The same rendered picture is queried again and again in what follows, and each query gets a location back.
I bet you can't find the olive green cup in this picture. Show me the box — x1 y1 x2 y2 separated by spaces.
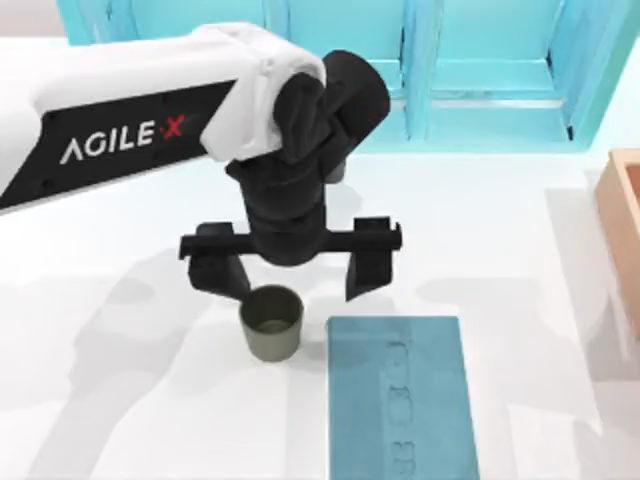
238 284 307 363

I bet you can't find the light blue rack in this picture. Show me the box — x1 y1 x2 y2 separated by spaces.
53 0 640 157

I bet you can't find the salmon shallow box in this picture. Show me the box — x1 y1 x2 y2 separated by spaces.
594 147 640 342

